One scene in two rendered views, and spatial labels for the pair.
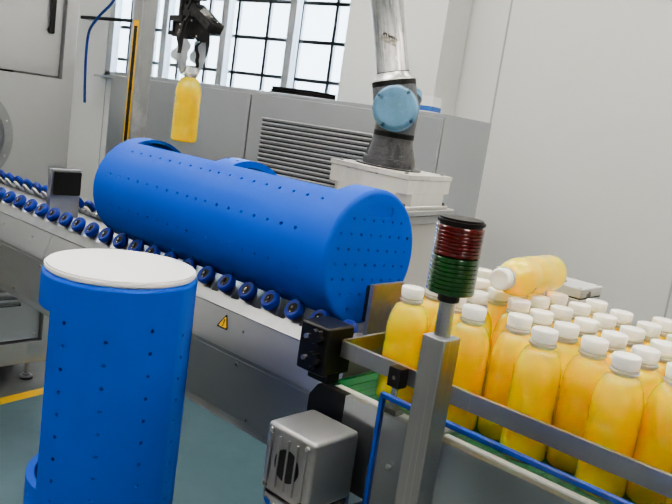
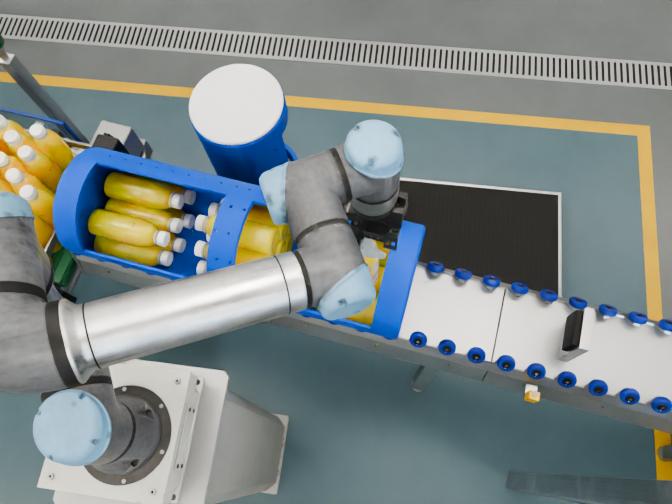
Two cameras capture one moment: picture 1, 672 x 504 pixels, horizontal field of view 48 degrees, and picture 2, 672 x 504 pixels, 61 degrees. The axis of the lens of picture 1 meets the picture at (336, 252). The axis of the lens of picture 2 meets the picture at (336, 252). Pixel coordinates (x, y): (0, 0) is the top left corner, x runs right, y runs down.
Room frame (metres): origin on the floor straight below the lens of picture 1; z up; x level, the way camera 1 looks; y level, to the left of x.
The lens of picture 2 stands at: (2.43, 0.29, 2.41)
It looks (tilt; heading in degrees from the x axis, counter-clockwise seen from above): 69 degrees down; 162
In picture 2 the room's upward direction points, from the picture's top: 8 degrees counter-clockwise
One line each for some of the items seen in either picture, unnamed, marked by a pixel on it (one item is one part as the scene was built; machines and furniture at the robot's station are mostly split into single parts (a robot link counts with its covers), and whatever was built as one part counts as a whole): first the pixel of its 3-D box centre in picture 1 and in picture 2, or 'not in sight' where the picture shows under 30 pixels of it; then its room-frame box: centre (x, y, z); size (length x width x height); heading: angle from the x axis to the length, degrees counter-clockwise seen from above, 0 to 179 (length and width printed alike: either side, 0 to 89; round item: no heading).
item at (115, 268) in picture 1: (122, 267); (236, 103); (1.38, 0.40, 1.03); 0.28 x 0.28 x 0.01
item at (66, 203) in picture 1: (64, 193); (572, 335); (2.38, 0.89, 1.00); 0.10 x 0.04 x 0.15; 138
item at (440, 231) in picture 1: (458, 240); not in sight; (0.97, -0.16, 1.23); 0.06 x 0.06 x 0.04
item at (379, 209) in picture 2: not in sight; (373, 187); (2.09, 0.48, 1.65); 0.08 x 0.08 x 0.05
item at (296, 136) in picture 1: (265, 229); not in sight; (4.03, 0.40, 0.72); 2.15 x 0.54 x 1.45; 57
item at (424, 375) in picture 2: not in sight; (425, 373); (2.25, 0.63, 0.31); 0.06 x 0.06 x 0.63; 48
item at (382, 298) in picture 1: (380, 311); not in sight; (1.50, -0.11, 0.99); 0.10 x 0.02 x 0.12; 138
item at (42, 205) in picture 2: not in sight; (47, 208); (1.43, -0.21, 0.99); 0.07 x 0.07 x 0.19
